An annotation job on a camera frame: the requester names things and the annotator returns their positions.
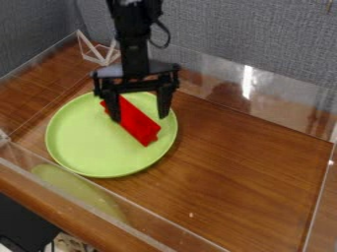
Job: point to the clear acrylic corner bracket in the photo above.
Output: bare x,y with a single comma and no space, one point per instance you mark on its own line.
98,53

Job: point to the red block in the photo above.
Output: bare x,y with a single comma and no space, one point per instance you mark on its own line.
138,124

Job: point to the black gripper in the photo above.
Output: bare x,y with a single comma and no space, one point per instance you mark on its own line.
161,79

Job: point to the green round plate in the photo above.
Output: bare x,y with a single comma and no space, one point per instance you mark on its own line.
93,146

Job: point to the black box under table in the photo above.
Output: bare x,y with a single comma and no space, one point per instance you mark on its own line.
27,230

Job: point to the clear acrylic enclosure wall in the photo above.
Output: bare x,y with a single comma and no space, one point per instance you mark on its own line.
245,185

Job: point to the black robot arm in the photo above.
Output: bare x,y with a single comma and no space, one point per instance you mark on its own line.
137,74

